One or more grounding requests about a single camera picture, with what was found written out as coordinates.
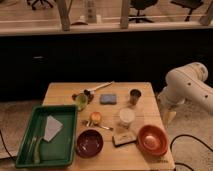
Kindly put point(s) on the dark scrub sponge block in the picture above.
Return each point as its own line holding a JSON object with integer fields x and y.
{"x": 123, "y": 138}

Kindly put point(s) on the white plastic cup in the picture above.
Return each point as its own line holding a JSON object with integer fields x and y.
{"x": 126, "y": 116}

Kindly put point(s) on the metal cup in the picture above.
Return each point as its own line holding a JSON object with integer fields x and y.
{"x": 135, "y": 94}

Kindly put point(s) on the green cup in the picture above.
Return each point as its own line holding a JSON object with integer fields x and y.
{"x": 81, "y": 101}

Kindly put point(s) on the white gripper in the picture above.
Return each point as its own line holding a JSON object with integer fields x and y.
{"x": 168, "y": 100}

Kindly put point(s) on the office chair right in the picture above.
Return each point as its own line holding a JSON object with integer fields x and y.
{"x": 190, "y": 4}

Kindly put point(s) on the blue sponge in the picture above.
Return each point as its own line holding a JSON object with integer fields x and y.
{"x": 108, "y": 99}

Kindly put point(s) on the small orange toy fruit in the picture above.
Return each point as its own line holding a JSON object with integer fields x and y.
{"x": 96, "y": 117}

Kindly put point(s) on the metal spoon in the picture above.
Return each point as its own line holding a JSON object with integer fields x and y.
{"x": 91, "y": 124}

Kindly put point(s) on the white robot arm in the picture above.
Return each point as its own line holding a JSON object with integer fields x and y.
{"x": 185, "y": 83}

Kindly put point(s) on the orange bowl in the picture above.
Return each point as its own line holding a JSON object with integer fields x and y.
{"x": 152, "y": 140}

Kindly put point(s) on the grey cloth in tray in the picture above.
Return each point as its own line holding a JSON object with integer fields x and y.
{"x": 52, "y": 128}

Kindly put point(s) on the green-handled utensil in tray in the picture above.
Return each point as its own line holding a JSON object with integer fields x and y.
{"x": 34, "y": 150}

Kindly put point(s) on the office chair centre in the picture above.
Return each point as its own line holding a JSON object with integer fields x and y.
{"x": 141, "y": 5}

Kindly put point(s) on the office chair left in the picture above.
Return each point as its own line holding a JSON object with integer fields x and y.
{"x": 43, "y": 4}

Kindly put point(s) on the purple bowl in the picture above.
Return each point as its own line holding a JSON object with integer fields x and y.
{"x": 89, "y": 143}

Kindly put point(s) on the office chair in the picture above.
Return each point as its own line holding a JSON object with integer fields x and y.
{"x": 190, "y": 4}
{"x": 43, "y": 4}
{"x": 141, "y": 5}

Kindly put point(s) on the green plastic tray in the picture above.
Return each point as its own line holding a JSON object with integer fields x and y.
{"x": 60, "y": 150}

